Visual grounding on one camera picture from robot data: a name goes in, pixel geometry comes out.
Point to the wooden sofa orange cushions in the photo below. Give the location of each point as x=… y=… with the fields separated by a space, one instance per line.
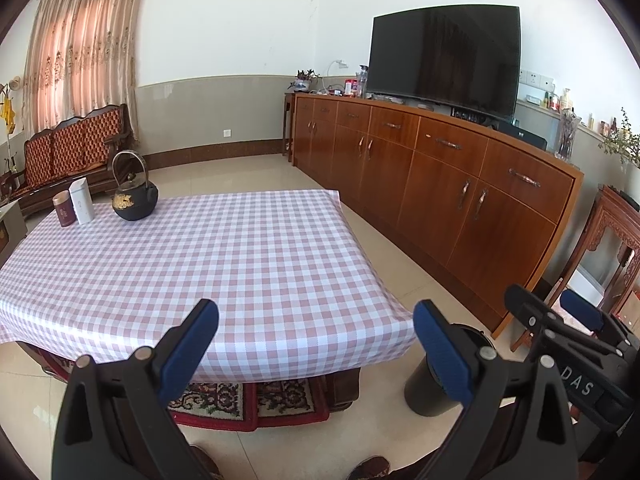
x=70 y=150

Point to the white rectangular box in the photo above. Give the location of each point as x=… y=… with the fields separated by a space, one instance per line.
x=82 y=202

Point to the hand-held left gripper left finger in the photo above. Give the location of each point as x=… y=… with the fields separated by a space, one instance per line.
x=192 y=345

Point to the person's brown shoe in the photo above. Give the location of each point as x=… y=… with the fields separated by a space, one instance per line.
x=205 y=462
x=370 y=467

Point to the narrow wooden side table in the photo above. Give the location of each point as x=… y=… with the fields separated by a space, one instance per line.
x=287 y=125

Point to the pink checked tablecloth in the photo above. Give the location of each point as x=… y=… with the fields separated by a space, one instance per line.
x=225 y=270

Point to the person's right brown shoe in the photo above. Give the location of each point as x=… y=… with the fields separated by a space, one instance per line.
x=370 y=467

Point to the red patterned rug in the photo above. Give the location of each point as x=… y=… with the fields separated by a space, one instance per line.
x=215 y=407
x=290 y=400

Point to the white flat panel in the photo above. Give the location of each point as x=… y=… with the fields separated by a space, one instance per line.
x=590 y=285

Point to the black plastic bucket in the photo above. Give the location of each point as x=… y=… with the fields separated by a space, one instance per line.
x=425 y=395

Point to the black flat-screen television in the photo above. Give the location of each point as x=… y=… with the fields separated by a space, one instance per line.
x=445 y=55

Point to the green leafy plant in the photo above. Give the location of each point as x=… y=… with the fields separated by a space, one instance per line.
x=622 y=140

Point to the carved wooden chair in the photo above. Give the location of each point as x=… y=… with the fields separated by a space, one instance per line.
x=610 y=230

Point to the small potted plant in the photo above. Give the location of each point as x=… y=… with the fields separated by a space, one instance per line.
x=304 y=81

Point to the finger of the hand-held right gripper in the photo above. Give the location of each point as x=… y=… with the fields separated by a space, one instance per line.
x=580 y=310
x=530 y=310

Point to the dark brown table base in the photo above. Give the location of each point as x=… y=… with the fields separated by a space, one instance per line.
x=342 y=390

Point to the person's left brown shoe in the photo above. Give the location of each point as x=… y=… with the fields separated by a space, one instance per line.
x=205 y=462

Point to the black set-top box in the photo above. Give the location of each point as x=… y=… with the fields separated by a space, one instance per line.
x=520 y=134

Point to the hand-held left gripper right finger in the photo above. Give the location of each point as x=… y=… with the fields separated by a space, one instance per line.
x=442 y=350

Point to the white wall socket strip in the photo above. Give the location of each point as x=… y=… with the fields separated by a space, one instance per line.
x=535 y=79

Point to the dark red tin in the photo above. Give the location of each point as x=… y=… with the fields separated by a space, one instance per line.
x=63 y=210

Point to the black cast iron teapot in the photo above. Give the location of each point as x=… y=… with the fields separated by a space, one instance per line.
x=135 y=197

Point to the glass vase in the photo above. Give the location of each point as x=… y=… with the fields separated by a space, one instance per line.
x=567 y=132

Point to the yellow hanging ornament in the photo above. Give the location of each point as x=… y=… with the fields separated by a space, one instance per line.
x=7 y=110

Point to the row of small bottles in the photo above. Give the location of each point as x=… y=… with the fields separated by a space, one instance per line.
x=565 y=102

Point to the long wooden sideboard cabinet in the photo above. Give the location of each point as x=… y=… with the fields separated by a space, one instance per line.
x=450 y=185

